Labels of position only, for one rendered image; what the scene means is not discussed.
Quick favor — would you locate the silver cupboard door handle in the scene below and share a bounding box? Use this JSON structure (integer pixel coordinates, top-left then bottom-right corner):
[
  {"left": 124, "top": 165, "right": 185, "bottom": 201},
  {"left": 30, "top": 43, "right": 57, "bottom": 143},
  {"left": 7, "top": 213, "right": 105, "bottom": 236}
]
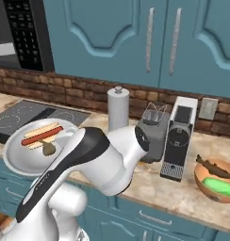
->
[
  {"left": 145, "top": 7, "right": 156, "bottom": 74},
  {"left": 169, "top": 7, "right": 183, "bottom": 76}
]

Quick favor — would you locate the black microwave oven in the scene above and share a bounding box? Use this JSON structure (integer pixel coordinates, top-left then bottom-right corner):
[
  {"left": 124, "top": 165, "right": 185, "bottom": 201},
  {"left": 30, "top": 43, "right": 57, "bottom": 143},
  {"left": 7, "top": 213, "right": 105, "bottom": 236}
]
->
[{"left": 0, "top": 0, "right": 56, "bottom": 73}]

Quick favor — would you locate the grey wall socket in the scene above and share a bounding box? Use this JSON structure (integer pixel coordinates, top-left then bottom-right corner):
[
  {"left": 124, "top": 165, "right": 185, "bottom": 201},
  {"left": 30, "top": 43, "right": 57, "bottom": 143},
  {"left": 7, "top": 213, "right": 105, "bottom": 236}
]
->
[{"left": 198, "top": 96, "right": 220, "bottom": 121}]

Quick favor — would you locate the white paper towel roll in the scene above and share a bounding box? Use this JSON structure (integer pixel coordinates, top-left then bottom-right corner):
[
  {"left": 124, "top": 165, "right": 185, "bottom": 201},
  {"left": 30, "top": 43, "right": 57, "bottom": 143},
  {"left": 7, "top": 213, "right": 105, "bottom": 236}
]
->
[{"left": 107, "top": 86, "right": 131, "bottom": 133}]

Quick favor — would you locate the teal wall cupboard door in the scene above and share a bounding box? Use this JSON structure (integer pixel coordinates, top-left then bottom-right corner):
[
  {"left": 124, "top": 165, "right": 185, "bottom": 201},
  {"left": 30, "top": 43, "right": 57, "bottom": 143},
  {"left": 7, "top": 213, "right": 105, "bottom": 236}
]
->
[
  {"left": 158, "top": 0, "right": 230, "bottom": 100},
  {"left": 42, "top": 0, "right": 169, "bottom": 89}
]

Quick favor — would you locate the white bowl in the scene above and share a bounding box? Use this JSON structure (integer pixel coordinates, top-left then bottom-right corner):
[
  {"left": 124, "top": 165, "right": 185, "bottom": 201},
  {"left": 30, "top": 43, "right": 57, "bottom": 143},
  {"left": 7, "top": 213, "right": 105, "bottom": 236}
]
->
[{"left": 2, "top": 118, "right": 80, "bottom": 177}]

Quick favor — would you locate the olive brown garlic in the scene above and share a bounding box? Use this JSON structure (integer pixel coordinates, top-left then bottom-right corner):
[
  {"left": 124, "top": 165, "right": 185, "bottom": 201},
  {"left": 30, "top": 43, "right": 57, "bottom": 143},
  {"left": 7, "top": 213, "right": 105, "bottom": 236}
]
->
[{"left": 41, "top": 139, "right": 58, "bottom": 157}]

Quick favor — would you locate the teal drawer front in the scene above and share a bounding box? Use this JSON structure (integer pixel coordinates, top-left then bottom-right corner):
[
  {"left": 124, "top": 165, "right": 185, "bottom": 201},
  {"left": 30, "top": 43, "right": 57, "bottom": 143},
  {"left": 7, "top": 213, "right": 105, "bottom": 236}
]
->
[
  {"left": 0, "top": 156, "right": 38, "bottom": 217},
  {"left": 114, "top": 195, "right": 217, "bottom": 241}
]

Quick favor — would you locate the hot dog in bun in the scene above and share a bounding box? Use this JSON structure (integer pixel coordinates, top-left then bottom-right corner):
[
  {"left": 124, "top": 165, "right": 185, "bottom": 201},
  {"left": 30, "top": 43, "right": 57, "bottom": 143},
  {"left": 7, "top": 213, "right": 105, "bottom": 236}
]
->
[{"left": 21, "top": 121, "right": 65, "bottom": 151}]

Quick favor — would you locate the wooden bowl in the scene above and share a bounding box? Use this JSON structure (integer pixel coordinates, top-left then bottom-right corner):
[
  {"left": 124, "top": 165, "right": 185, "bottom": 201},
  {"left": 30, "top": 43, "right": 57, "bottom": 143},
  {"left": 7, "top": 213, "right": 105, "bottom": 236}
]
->
[{"left": 193, "top": 157, "right": 230, "bottom": 204}]

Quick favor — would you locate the grey hob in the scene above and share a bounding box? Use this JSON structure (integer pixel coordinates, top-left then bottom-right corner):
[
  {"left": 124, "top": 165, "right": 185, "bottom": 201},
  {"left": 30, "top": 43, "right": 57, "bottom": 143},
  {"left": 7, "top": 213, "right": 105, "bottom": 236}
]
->
[{"left": 0, "top": 99, "right": 92, "bottom": 146}]

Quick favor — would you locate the white and black coffee machine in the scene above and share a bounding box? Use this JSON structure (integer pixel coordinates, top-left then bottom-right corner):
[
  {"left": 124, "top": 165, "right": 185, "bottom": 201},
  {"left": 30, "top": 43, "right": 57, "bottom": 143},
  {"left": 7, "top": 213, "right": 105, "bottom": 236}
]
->
[{"left": 159, "top": 96, "right": 199, "bottom": 184}]

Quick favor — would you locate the silver drawer handle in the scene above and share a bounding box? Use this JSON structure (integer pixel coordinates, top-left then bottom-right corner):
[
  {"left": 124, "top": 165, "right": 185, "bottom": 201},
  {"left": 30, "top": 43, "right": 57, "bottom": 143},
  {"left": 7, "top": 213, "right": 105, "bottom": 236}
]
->
[
  {"left": 138, "top": 209, "right": 173, "bottom": 227},
  {"left": 5, "top": 186, "right": 25, "bottom": 200}
]

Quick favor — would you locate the grey toaster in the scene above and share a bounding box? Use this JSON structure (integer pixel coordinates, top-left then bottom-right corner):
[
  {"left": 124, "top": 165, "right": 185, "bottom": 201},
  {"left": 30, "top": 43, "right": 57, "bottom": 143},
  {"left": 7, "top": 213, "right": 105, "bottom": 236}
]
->
[{"left": 136, "top": 101, "right": 172, "bottom": 165}]

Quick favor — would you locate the dark brown fish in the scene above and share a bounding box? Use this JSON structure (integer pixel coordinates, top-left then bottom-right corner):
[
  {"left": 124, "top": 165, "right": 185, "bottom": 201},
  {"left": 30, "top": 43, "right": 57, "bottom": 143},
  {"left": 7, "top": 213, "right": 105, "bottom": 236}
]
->
[{"left": 195, "top": 153, "right": 230, "bottom": 180}]

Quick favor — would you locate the green vegetable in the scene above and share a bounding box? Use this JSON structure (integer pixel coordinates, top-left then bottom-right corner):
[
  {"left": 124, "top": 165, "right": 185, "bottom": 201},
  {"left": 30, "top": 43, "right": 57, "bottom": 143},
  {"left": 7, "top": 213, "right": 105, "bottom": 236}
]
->
[{"left": 202, "top": 176, "right": 230, "bottom": 199}]

